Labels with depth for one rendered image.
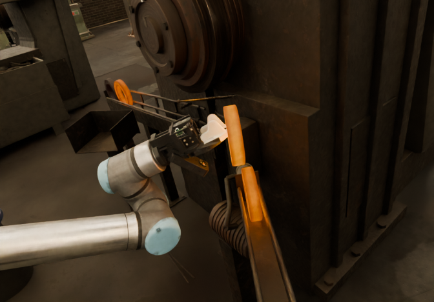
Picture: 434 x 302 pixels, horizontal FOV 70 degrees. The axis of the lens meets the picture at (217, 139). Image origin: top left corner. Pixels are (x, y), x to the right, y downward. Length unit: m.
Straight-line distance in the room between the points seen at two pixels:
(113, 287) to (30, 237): 1.06
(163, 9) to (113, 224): 0.61
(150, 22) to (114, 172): 0.49
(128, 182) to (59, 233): 0.20
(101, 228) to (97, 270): 1.14
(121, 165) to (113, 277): 1.06
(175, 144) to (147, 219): 0.19
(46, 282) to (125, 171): 1.26
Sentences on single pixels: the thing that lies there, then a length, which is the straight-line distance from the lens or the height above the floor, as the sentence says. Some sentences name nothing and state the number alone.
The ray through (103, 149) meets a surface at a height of 0.60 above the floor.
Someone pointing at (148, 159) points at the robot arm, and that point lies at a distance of 0.78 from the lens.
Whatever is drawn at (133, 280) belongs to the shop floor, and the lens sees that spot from 1.74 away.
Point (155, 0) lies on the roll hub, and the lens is 1.00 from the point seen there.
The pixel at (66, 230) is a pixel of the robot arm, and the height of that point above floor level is 0.86.
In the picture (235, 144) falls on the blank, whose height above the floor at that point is 0.93.
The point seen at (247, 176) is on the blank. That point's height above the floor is 0.78.
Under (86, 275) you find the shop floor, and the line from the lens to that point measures 1.89.
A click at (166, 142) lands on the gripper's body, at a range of 0.77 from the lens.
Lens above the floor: 1.30
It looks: 30 degrees down
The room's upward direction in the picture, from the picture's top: 11 degrees counter-clockwise
